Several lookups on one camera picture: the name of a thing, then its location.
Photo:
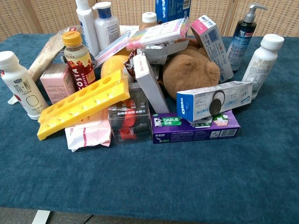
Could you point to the tall white lotion bottle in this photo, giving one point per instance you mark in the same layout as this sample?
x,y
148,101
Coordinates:
x,y
87,28

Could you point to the brown bottle with white cap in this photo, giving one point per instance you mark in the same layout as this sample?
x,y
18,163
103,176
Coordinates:
x,y
148,21

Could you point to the pastel rainbow striped box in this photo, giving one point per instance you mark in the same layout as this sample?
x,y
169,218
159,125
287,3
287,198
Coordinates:
x,y
158,33

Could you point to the woven rattan folding screen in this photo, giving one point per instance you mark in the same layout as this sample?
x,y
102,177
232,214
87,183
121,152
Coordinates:
x,y
46,14

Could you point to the white narrow cardboard box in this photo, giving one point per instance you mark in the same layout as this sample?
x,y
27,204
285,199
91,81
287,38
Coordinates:
x,y
151,86

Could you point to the yellow plastic holed rack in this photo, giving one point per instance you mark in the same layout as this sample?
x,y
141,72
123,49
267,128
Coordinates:
x,y
81,105

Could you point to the pink blue striped flat box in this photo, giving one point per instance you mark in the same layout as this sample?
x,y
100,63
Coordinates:
x,y
113,47

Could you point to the dark blue pump bottle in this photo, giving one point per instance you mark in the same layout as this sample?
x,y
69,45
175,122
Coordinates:
x,y
241,39

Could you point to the beige plastic wrapped package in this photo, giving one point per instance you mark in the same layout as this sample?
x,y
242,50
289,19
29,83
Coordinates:
x,y
46,56

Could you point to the pink cardboard box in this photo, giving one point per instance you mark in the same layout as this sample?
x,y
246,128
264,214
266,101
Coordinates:
x,y
56,84

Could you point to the white box with pink top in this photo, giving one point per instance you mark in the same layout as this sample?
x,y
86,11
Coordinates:
x,y
212,44

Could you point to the brown plush toy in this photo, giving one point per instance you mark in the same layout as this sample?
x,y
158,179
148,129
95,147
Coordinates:
x,y
189,72

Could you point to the blue white Oreo box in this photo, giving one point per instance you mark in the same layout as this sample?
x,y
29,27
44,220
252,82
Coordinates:
x,y
210,100

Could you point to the purple Darlie toothpaste box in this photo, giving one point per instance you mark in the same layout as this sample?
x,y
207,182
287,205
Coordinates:
x,y
198,133

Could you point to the blue carton box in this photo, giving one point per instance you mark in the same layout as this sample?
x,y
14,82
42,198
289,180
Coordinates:
x,y
172,9

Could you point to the Costa coffee bottle yellow cap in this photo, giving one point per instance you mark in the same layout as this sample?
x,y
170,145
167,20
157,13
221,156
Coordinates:
x,y
78,65

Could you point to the yellow plush toy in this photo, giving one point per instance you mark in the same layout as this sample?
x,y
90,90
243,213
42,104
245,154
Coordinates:
x,y
112,65

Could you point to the white yogurt bottle plain label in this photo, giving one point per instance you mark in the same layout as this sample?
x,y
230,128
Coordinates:
x,y
261,63

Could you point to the clear box with red items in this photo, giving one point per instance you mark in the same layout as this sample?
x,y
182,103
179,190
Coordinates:
x,y
130,121

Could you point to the white yogurt bottle red print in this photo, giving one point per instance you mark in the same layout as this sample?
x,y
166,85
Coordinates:
x,y
19,86

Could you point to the blue velvet table cloth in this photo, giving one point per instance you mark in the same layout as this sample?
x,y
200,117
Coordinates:
x,y
149,172

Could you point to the pink white wet wipes pack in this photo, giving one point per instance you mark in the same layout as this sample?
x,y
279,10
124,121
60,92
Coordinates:
x,y
90,134

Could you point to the white bottle with blue collar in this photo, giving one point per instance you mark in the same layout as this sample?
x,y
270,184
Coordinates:
x,y
107,25

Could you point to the crumpled white printed package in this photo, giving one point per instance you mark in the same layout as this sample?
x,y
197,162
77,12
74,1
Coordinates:
x,y
161,50

